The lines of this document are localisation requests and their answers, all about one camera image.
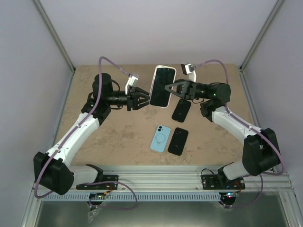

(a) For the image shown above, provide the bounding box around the right circuit board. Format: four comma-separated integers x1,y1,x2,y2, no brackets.
225,191,240,198

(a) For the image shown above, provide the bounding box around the black cased phone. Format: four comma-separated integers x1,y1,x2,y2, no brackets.
171,99,191,122
168,127,188,156

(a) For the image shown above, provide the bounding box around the left aluminium corner post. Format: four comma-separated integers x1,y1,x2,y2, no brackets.
32,0,76,74

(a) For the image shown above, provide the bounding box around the clear plastic bag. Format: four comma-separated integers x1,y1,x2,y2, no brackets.
87,206,100,223

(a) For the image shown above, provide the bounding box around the aluminium rail frame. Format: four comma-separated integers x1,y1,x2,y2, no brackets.
22,166,303,227

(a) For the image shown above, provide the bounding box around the right aluminium corner post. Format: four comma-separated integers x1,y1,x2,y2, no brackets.
239,0,286,73

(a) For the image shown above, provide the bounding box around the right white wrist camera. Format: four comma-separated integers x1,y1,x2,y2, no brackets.
181,63,196,82

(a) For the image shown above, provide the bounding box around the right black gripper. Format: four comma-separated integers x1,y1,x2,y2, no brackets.
163,79,210,102

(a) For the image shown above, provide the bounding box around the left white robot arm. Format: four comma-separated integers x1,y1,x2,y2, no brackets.
34,73,149,195

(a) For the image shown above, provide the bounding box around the circuit board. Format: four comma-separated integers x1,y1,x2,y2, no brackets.
225,191,240,198
89,191,110,200

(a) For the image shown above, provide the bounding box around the black cased phone upper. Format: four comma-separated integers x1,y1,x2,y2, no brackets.
171,99,191,122

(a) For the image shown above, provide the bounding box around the black cased phone lower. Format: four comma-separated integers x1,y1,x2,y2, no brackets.
168,127,188,156

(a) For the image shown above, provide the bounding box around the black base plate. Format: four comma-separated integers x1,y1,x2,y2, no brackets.
76,175,119,191
201,174,246,190

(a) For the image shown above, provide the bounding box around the beige phone case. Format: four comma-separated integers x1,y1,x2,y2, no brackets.
149,65,178,109

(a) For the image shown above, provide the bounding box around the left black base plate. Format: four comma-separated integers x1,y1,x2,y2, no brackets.
76,175,119,191

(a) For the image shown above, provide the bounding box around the blue slotted cable duct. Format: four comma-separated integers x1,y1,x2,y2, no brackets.
42,192,221,202

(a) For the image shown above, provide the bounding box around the light blue cased phone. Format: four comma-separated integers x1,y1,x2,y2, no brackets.
150,125,171,153

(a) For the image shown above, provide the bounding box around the left circuit board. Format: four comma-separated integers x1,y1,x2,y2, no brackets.
89,191,110,200

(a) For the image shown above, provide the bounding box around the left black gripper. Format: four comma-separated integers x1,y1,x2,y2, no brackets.
107,87,155,111

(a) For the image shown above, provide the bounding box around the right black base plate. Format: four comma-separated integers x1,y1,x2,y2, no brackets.
201,174,246,190

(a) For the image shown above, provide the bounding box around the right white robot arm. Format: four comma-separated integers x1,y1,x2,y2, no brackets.
164,79,283,189

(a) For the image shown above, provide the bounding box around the aluminium corner post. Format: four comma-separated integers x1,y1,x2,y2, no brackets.
239,0,286,73
32,0,76,74

